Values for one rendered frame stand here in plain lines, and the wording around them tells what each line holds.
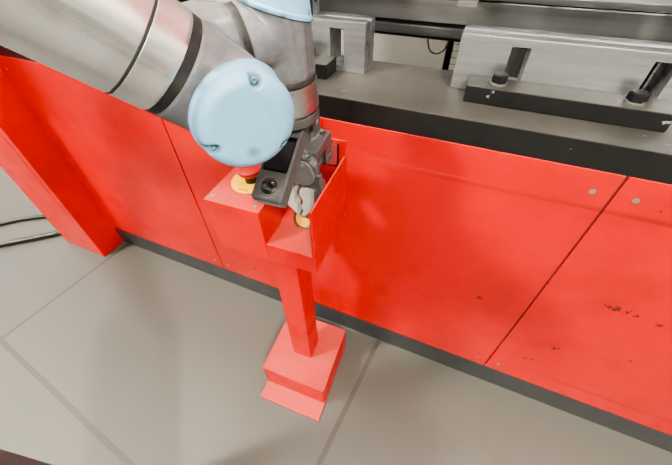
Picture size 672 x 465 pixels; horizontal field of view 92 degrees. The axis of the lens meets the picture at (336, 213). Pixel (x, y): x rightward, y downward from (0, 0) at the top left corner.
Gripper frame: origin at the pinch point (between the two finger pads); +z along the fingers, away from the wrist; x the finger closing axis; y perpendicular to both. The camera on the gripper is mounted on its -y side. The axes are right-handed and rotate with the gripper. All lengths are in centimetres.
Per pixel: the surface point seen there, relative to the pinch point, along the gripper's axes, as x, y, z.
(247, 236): 7.9, -6.6, 1.4
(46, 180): 109, 11, 31
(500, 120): -28.6, 19.1, -12.7
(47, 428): 71, -49, 69
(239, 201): 8.8, -4.5, -5.2
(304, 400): 1, -16, 71
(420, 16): -8, 56, -15
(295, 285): 3.1, -3.3, 21.7
